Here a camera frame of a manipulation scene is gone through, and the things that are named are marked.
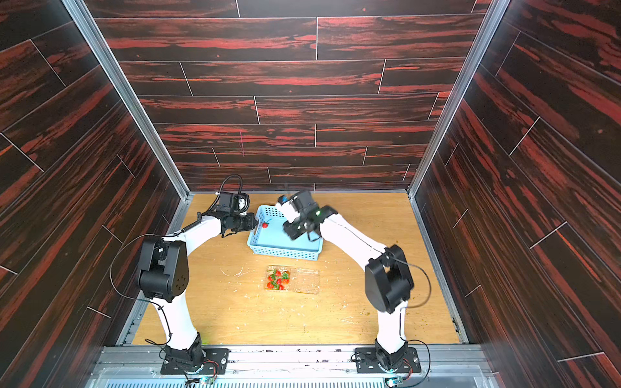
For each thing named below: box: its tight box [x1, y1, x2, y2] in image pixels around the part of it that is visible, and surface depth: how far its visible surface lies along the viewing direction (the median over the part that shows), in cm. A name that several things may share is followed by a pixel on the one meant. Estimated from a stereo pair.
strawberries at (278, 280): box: [266, 269, 291, 291], surface depth 92 cm
